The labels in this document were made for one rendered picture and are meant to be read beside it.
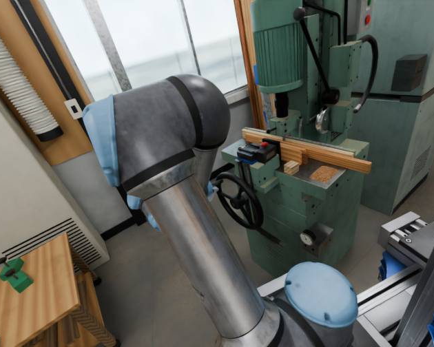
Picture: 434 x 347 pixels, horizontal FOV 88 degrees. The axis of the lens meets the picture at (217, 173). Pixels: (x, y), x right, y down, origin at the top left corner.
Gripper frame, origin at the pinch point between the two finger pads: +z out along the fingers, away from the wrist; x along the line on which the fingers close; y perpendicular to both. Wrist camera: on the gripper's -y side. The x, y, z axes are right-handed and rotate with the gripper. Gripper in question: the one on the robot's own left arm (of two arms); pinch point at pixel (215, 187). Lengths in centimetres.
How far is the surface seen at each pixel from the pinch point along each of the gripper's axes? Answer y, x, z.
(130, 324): 110, -45, -9
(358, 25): -72, 21, 36
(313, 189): -8.8, 29.5, 22.3
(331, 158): -20.9, 27.6, 33.2
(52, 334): 110, -59, -49
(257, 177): -7.5, 10.7, 12.0
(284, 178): -8.9, 16.1, 22.3
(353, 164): -21, 36, 33
